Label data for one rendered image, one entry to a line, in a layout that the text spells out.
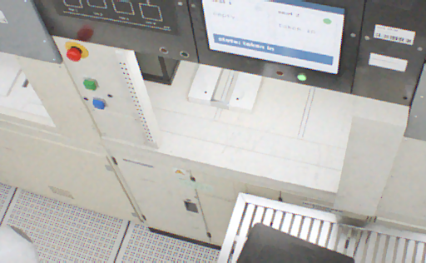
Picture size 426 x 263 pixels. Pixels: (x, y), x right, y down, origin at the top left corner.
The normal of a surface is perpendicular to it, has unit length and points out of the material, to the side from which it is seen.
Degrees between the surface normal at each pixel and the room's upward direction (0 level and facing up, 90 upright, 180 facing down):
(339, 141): 0
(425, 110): 90
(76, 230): 0
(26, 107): 0
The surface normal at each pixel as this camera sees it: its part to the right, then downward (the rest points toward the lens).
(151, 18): -0.29, 0.83
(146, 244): -0.11, -0.53
